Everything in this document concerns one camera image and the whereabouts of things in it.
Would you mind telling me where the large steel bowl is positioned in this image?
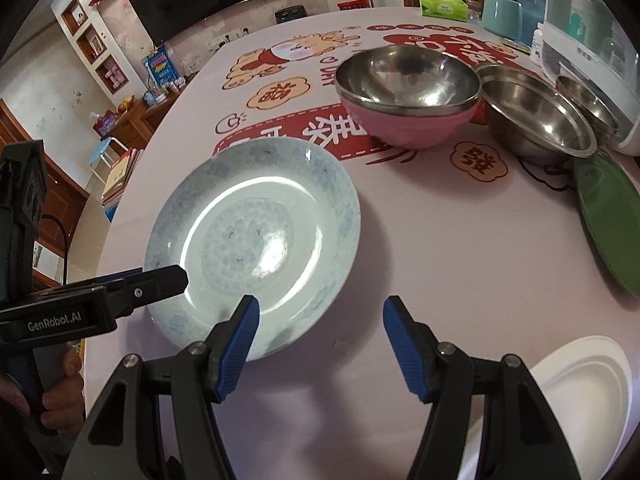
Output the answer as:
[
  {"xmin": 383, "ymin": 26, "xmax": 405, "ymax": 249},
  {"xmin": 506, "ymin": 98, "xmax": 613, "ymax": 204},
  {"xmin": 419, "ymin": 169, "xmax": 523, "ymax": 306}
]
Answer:
[{"xmin": 477, "ymin": 64, "xmax": 599, "ymax": 165}]

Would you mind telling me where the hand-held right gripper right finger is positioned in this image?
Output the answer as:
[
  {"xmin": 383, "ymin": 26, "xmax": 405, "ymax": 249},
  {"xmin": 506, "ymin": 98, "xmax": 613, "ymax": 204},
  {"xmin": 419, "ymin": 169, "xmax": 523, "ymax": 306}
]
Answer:
[{"xmin": 382, "ymin": 296, "xmax": 561, "ymax": 480}]

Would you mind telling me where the white countertop appliance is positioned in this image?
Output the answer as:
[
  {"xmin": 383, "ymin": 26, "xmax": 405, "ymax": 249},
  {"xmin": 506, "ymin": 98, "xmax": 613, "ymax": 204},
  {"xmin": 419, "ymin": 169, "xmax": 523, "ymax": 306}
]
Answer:
[{"xmin": 542, "ymin": 0, "xmax": 640, "ymax": 157}]

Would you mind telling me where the white plate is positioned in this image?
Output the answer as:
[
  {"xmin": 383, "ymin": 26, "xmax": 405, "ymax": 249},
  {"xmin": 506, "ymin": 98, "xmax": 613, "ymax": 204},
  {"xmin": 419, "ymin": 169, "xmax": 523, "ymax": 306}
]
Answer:
[{"xmin": 470, "ymin": 336, "xmax": 633, "ymax": 480}]

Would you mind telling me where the white wall niche shelving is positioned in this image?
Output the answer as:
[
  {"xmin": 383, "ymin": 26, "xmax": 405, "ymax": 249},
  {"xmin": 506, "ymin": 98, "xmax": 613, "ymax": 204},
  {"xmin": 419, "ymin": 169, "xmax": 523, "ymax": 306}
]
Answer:
[{"xmin": 50, "ymin": 0, "xmax": 143, "ymax": 96}]

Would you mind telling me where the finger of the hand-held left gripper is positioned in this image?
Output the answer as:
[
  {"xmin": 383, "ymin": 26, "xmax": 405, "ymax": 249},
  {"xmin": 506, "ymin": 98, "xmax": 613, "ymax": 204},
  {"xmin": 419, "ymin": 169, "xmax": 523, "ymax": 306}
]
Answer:
[
  {"xmin": 95, "ymin": 268, "xmax": 151, "ymax": 286},
  {"xmin": 105, "ymin": 265, "xmax": 190, "ymax": 318}
]

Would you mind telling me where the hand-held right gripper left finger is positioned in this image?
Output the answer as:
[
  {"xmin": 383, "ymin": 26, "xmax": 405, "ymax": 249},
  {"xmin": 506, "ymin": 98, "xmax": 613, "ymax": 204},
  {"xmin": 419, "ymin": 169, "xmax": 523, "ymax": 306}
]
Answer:
[{"xmin": 60, "ymin": 294, "xmax": 261, "ymax": 480}]

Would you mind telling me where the small white bottle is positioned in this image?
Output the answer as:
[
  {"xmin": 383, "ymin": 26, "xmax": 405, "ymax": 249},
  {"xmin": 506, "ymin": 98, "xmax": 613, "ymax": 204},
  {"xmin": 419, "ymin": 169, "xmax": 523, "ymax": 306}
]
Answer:
[{"xmin": 530, "ymin": 22, "xmax": 546, "ymax": 67}]

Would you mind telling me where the red tissue box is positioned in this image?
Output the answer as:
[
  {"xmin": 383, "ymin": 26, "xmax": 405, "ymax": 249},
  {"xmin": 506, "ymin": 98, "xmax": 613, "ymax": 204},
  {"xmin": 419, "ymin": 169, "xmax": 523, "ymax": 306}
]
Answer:
[{"xmin": 92, "ymin": 112, "xmax": 118, "ymax": 136}]

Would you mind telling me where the person's left hand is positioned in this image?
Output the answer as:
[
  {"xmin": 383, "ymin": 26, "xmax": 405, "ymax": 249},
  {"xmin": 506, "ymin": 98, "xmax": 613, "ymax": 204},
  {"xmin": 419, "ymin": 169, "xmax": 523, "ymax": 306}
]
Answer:
[{"xmin": 0, "ymin": 350, "xmax": 85, "ymax": 436}]

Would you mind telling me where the green tissue box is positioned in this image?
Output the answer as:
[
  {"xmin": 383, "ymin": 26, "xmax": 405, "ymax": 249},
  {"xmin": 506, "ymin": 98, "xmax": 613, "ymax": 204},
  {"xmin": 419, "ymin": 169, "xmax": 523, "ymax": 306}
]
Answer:
[{"xmin": 419, "ymin": 0, "xmax": 469, "ymax": 23}]

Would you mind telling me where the small steel bowl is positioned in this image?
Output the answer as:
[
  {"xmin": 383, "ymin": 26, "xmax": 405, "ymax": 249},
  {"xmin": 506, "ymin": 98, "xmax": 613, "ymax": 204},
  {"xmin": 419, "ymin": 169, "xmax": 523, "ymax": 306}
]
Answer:
[{"xmin": 555, "ymin": 75, "xmax": 621, "ymax": 136}]

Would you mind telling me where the wooden door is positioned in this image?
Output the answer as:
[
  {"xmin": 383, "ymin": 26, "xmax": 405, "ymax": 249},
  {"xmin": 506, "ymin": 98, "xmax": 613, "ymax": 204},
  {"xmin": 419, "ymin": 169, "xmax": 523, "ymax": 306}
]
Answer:
[{"xmin": 0, "ymin": 100, "xmax": 93, "ymax": 256}]

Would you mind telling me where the wooden cabinet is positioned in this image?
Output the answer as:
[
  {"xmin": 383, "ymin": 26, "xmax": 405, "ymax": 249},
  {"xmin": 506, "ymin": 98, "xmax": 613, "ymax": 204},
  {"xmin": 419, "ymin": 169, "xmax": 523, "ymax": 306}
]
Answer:
[{"xmin": 102, "ymin": 95, "xmax": 181, "ymax": 151}]

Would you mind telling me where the thick black gripper cable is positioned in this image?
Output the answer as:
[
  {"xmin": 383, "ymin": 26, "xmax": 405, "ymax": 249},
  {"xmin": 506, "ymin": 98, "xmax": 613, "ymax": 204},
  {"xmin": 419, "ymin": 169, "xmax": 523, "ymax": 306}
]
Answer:
[{"xmin": 40, "ymin": 215, "xmax": 71, "ymax": 291}]

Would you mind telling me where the printed lilac tablecloth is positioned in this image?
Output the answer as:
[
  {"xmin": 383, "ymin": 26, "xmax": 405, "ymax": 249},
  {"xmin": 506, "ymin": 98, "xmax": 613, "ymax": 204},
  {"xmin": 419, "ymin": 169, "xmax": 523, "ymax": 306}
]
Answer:
[{"xmin": 82, "ymin": 6, "xmax": 640, "ymax": 480}]

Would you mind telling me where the colourful toy box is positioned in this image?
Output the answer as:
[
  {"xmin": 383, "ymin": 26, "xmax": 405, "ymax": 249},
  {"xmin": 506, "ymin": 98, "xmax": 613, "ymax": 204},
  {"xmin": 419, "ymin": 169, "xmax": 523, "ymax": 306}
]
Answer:
[{"xmin": 141, "ymin": 45, "xmax": 183, "ymax": 92}]

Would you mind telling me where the blue patterned plate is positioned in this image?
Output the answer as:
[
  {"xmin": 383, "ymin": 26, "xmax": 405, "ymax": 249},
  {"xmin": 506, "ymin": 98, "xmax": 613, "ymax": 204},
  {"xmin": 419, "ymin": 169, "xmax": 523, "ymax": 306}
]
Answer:
[{"xmin": 144, "ymin": 138, "xmax": 362, "ymax": 362}]

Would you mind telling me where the green plate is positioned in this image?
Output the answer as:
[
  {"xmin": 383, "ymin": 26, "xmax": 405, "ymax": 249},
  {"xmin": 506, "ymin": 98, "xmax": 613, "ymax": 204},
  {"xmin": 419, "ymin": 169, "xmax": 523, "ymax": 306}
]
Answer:
[{"xmin": 572, "ymin": 151, "xmax": 640, "ymax": 298}]

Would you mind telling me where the white-legged stool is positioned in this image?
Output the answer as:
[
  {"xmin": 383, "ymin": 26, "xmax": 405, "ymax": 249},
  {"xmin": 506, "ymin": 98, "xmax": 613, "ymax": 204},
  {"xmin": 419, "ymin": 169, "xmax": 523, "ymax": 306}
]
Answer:
[{"xmin": 90, "ymin": 137, "xmax": 133, "ymax": 181}]

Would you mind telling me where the stack of books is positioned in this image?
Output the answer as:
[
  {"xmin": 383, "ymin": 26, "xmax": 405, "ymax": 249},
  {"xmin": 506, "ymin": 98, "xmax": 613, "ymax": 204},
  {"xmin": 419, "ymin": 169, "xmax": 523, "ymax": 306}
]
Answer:
[{"xmin": 101, "ymin": 147, "xmax": 146, "ymax": 206}]

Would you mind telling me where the teal canister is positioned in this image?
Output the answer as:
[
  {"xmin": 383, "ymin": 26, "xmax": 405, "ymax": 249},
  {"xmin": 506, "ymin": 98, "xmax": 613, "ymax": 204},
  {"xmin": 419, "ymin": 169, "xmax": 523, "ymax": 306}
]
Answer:
[{"xmin": 481, "ymin": 0, "xmax": 524, "ymax": 41}]

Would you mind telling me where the pink bowl with steel lining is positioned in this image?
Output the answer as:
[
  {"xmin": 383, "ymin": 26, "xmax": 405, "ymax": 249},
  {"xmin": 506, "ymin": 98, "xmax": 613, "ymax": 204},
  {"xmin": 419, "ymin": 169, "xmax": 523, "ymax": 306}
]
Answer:
[{"xmin": 334, "ymin": 45, "xmax": 483, "ymax": 149}]

